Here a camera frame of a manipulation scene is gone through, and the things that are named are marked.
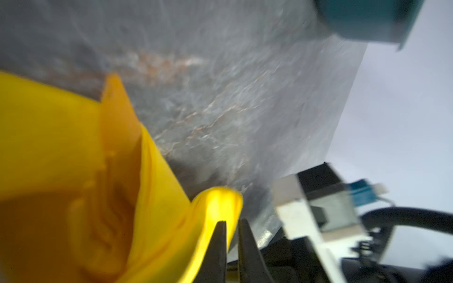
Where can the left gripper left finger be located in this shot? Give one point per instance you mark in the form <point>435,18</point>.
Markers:
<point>213,268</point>

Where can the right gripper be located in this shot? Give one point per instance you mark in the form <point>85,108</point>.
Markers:
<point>294,261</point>

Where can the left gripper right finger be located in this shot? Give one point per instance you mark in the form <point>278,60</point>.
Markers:
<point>251,265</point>

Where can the yellow paper napkin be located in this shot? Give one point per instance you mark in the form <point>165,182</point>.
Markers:
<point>52,142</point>

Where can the yellow plastic fork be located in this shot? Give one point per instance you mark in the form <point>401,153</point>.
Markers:
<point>100,225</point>

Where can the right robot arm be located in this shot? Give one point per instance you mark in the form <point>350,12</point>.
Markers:
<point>385,246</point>

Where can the teal plastic tray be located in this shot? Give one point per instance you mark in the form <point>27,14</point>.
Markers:
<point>385,21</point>

